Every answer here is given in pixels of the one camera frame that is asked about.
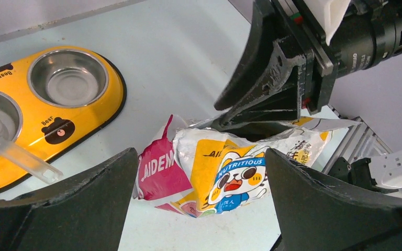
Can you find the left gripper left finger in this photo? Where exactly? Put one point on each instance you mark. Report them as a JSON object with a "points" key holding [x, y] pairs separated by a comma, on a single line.
{"points": [[86, 211]]}

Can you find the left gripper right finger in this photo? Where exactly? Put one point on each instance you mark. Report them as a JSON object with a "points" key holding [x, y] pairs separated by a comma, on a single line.
{"points": [[319, 212]]}

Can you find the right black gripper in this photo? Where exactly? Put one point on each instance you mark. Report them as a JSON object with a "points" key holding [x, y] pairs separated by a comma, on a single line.
{"points": [[275, 76]]}

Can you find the pet food bag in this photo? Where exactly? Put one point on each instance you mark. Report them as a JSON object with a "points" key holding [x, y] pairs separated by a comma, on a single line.
{"points": [[195, 170]]}

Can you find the clear plastic scoop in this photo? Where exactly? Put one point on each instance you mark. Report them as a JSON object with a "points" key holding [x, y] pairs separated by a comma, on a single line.
{"points": [[26, 160]]}

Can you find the yellow double pet bowl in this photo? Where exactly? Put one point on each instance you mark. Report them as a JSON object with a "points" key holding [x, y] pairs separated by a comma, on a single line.
{"points": [[55, 99]]}

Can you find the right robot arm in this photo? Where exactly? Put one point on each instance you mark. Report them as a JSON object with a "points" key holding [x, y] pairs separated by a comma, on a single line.
{"points": [[370, 32]]}

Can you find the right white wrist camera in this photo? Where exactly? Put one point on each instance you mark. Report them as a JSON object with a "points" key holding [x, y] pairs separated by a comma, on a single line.
{"points": [[329, 14]]}

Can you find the aluminium frame rail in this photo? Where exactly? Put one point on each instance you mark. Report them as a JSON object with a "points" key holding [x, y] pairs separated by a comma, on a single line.
{"points": [[354, 143]]}

